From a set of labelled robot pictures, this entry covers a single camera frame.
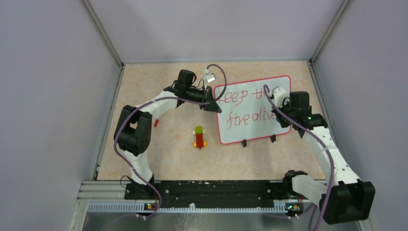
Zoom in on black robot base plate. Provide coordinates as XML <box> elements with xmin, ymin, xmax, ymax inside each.
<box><xmin>124</xmin><ymin>180</ymin><xmax>306</xmax><ymax>208</ymax></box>

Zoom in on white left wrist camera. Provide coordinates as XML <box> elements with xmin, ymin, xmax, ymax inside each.
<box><xmin>203</xmin><ymin>73</ymin><xmax>216</xmax><ymax>83</ymax></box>

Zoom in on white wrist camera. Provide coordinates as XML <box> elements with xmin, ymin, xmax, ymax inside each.
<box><xmin>271</xmin><ymin>86</ymin><xmax>289</xmax><ymax>107</ymax></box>
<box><xmin>203</xmin><ymin>73</ymin><xmax>216</xmax><ymax>83</ymax></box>

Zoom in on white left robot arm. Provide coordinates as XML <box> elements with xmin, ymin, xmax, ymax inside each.
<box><xmin>114</xmin><ymin>69</ymin><xmax>222</xmax><ymax>199</ymax></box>

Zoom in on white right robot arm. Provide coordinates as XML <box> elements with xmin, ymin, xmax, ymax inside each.
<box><xmin>268</xmin><ymin>87</ymin><xmax>375</xmax><ymax>225</ymax></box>

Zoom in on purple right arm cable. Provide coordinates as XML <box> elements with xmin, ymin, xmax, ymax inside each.
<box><xmin>263</xmin><ymin>84</ymin><xmax>335</xmax><ymax>231</ymax></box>

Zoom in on pink framed whiteboard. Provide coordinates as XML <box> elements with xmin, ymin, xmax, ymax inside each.
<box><xmin>217</xmin><ymin>76</ymin><xmax>291</xmax><ymax>144</ymax></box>

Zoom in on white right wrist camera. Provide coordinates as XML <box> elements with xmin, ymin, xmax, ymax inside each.
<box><xmin>271</xmin><ymin>86</ymin><xmax>289</xmax><ymax>107</ymax></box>

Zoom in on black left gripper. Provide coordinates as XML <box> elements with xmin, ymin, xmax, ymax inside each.
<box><xmin>185</xmin><ymin>85</ymin><xmax>221</xmax><ymax>113</ymax></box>

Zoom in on red toy brick car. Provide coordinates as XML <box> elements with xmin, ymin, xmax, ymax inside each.
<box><xmin>192</xmin><ymin>126</ymin><xmax>207</xmax><ymax>150</ymax></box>

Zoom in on white cable duct strip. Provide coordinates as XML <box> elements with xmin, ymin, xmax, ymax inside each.
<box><xmin>87</xmin><ymin>202</ymin><xmax>287</xmax><ymax>213</ymax></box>

